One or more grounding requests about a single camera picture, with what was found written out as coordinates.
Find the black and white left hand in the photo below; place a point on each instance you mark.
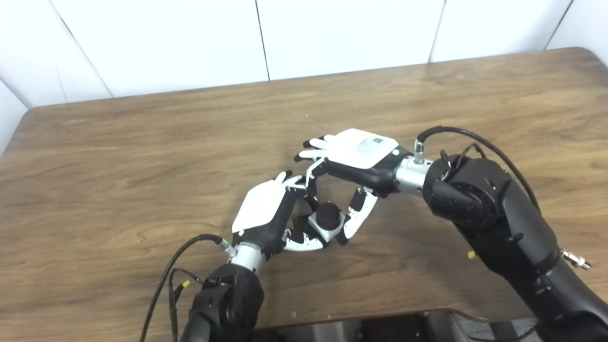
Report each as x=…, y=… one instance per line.
x=261, y=209

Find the black and white right hand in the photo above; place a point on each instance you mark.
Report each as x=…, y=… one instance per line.
x=361, y=152

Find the black peg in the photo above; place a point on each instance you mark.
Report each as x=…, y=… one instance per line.
x=328, y=216

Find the white square piece with hole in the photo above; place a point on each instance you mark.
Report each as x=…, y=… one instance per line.
x=332, y=234

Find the black robot torso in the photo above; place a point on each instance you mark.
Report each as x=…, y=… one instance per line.
x=380, y=331

